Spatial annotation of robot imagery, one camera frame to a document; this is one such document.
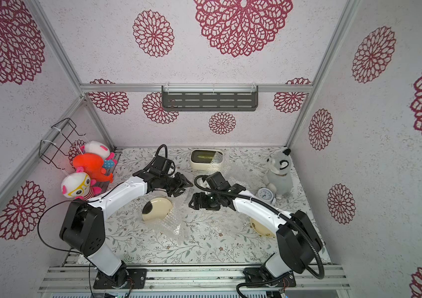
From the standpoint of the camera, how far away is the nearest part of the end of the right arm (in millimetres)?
605

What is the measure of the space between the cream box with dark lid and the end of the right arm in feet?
1.07

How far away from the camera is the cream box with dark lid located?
3.45ft
